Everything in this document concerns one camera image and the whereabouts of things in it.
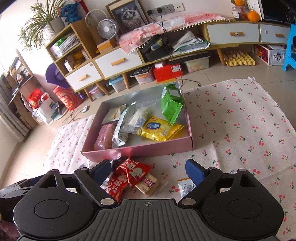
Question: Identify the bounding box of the orange barcode snack packet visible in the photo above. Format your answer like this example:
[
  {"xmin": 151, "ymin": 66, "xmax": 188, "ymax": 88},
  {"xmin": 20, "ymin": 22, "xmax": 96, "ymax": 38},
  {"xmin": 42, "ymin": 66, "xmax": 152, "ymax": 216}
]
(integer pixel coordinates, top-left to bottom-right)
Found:
[{"xmin": 178, "ymin": 178, "xmax": 196, "ymax": 198}]

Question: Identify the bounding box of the pink rice cake packet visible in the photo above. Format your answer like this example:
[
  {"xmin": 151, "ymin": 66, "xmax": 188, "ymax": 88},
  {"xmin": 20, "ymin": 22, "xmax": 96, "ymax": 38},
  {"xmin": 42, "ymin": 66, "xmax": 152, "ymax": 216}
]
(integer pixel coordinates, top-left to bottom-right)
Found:
[{"xmin": 94, "ymin": 123, "xmax": 116, "ymax": 151}]

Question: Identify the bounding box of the red snack bag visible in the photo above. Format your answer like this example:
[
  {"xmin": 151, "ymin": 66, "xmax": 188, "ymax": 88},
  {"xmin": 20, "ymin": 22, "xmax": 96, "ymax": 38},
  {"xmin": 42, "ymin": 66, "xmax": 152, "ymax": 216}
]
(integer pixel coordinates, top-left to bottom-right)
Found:
[
  {"xmin": 105, "ymin": 173, "xmax": 129, "ymax": 203},
  {"xmin": 115, "ymin": 158, "xmax": 151, "ymax": 186}
]

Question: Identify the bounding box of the long silver snack bar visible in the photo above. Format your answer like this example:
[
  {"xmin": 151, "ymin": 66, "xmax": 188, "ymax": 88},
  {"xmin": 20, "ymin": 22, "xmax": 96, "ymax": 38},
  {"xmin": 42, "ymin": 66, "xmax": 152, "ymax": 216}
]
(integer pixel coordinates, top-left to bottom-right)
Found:
[{"xmin": 111, "ymin": 101, "xmax": 136, "ymax": 149}]

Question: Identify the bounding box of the biscuit packet clear wrap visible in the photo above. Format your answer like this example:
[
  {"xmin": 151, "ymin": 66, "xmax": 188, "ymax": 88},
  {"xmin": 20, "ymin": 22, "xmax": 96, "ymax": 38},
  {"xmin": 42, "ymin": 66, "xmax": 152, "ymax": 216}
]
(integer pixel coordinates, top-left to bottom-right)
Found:
[{"xmin": 135, "ymin": 173, "xmax": 159, "ymax": 196}]

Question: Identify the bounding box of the yellow snack bag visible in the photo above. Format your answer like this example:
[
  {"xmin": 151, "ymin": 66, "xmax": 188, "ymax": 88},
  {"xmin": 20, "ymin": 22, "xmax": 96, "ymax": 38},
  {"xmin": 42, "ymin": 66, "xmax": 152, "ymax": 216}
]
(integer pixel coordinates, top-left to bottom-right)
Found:
[{"xmin": 137, "ymin": 116, "xmax": 184, "ymax": 142}]

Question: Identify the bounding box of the green snack bag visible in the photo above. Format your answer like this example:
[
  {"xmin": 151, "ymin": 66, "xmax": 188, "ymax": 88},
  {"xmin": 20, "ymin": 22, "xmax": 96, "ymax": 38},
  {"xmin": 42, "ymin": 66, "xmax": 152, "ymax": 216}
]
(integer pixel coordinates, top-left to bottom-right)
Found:
[{"xmin": 161, "ymin": 84, "xmax": 184, "ymax": 126}]

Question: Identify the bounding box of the orange and white sachet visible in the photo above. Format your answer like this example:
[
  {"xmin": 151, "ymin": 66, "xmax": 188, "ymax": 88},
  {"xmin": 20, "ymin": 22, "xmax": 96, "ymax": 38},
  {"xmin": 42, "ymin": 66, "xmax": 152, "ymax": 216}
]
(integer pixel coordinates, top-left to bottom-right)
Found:
[{"xmin": 100, "ymin": 174, "xmax": 112, "ymax": 191}]

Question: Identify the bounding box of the pale yellow cake packet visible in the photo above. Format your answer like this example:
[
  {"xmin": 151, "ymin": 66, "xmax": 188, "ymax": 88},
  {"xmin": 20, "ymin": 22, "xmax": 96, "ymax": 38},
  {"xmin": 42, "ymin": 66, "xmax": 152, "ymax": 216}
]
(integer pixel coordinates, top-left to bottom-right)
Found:
[{"xmin": 101, "ymin": 104, "xmax": 127, "ymax": 125}]

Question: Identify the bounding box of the clear white rice bar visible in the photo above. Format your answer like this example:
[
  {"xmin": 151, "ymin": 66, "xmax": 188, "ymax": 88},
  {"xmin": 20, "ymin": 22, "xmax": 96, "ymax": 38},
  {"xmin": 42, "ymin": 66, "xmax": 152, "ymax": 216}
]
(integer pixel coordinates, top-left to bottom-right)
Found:
[{"xmin": 126, "ymin": 106, "xmax": 152, "ymax": 134}]

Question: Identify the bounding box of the cherry print floor cloth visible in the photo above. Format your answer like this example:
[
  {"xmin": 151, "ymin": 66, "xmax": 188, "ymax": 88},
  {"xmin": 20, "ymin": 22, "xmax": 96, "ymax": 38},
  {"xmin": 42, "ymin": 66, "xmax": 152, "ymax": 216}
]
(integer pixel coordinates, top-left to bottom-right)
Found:
[{"xmin": 43, "ymin": 77, "xmax": 296, "ymax": 240}]

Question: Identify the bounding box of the pink cardboard box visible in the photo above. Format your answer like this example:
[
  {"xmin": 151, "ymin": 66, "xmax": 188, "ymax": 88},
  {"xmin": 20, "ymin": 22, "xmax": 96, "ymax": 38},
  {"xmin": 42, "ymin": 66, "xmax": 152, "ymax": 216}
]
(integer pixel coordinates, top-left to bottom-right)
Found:
[{"xmin": 81, "ymin": 81, "xmax": 194, "ymax": 163}]

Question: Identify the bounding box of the red cartoon barrel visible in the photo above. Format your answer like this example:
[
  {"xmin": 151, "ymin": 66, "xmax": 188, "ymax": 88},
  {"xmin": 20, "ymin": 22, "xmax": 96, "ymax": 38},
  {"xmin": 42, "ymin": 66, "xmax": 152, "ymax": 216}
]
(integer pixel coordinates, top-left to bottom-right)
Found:
[{"xmin": 53, "ymin": 85, "xmax": 83, "ymax": 110}]

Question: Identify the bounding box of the white shopping bag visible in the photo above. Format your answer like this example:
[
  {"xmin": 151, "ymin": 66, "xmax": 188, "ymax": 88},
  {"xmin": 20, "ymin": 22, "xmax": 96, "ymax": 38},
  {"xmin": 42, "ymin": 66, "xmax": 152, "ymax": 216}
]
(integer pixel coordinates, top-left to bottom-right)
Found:
[{"xmin": 34, "ymin": 92, "xmax": 60, "ymax": 125}]

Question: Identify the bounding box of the purple hat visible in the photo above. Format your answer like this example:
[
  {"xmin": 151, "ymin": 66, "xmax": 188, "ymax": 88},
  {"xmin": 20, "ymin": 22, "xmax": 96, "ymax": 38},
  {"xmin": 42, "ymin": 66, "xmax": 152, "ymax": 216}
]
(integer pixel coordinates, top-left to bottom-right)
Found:
[{"xmin": 45, "ymin": 63, "xmax": 70, "ymax": 89}]

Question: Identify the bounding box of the red storage box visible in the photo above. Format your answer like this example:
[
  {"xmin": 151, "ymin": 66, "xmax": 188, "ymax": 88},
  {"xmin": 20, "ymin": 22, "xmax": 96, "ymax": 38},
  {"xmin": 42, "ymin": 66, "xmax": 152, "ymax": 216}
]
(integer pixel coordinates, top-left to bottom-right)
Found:
[{"xmin": 152, "ymin": 64, "xmax": 183, "ymax": 82}]

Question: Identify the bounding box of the yellow egg tray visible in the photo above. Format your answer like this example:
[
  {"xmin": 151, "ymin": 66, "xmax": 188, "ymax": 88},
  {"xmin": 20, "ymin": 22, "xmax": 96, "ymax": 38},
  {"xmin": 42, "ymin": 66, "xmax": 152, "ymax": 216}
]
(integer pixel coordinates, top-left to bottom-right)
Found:
[{"xmin": 223, "ymin": 50, "xmax": 256, "ymax": 67}]

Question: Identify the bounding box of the wooden TV cabinet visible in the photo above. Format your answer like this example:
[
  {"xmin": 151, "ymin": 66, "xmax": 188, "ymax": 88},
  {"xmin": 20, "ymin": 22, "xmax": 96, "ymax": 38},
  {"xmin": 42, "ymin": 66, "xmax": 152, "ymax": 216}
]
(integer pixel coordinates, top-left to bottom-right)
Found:
[{"xmin": 46, "ymin": 20, "xmax": 290, "ymax": 97}]

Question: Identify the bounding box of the black open case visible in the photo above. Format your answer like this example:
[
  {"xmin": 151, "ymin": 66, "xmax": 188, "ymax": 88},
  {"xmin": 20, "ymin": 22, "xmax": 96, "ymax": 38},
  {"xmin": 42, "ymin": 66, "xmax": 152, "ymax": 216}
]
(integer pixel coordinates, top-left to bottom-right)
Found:
[{"xmin": 140, "ymin": 35, "xmax": 171, "ymax": 61}]

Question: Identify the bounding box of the pink cloth on cabinet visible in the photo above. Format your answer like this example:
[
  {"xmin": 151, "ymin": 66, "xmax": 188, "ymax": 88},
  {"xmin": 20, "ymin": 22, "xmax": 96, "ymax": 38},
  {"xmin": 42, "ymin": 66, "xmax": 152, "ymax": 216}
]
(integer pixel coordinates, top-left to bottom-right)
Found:
[{"xmin": 119, "ymin": 12, "xmax": 230, "ymax": 54}]

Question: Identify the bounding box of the blue plastic stool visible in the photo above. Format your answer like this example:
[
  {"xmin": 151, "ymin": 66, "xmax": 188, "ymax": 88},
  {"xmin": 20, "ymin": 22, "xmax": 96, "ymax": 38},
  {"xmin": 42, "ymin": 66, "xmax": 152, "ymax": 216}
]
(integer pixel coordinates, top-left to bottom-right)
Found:
[{"xmin": 282, "ymin": 24, "xmax": 296, "ymax": 71}]

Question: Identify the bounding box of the white desk fan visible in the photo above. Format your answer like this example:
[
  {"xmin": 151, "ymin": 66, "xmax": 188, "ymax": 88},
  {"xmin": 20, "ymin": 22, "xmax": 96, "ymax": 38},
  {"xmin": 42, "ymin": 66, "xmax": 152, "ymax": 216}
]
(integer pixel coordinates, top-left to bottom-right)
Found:
[{"xmin": 97, "ymin": 19, "xmax": 118, "ymax": 39}]

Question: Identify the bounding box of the potted green plant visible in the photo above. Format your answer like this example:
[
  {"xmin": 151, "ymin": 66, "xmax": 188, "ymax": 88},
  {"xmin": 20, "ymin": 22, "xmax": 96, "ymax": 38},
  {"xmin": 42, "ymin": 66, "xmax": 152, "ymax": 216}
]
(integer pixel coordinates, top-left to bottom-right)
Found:
[{"xmin": 18, "ymin": 0, "xmax": 66, "ymax": 51}]

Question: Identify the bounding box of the framed cat picture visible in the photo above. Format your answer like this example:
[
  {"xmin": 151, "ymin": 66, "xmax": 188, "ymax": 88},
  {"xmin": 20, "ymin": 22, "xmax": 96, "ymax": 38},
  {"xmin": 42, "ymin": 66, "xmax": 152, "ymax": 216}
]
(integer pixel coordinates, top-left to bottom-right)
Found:
[{"xmin": 105, "ymin": 0, "xmax": 148, "ymax": 34}]

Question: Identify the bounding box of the orange fruit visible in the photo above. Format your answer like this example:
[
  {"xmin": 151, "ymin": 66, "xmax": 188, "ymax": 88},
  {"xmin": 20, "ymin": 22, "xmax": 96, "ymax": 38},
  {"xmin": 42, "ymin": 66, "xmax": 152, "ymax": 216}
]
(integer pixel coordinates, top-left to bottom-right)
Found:
[{"xmin": 247, "ymin": 10, "xmax": 260, "ymax": 22}]

